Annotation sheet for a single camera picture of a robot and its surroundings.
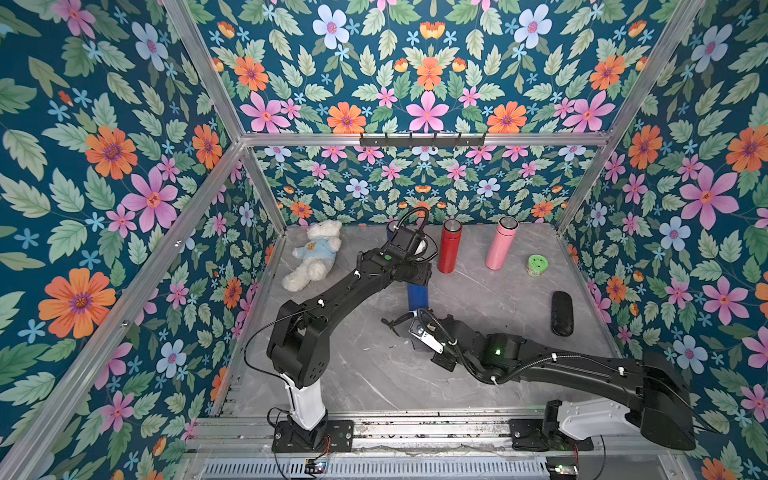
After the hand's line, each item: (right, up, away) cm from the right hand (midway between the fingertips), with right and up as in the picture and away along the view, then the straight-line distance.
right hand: (435, 331), depth 78 cm
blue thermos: (-4, +8, +10) cm, 14 cm away
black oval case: (+42, 0, +15) cm, 45 cm away
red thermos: (+6, +25, +17) cm, 31 cm away
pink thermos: (+24, +29, +13) cm, 40 cm away
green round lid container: (+38, +17, +24) cm, 48 cm away
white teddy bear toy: (-39, +20, +24) cm, 50 cm away
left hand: (-2, +16, +8) cm, 18 cm away
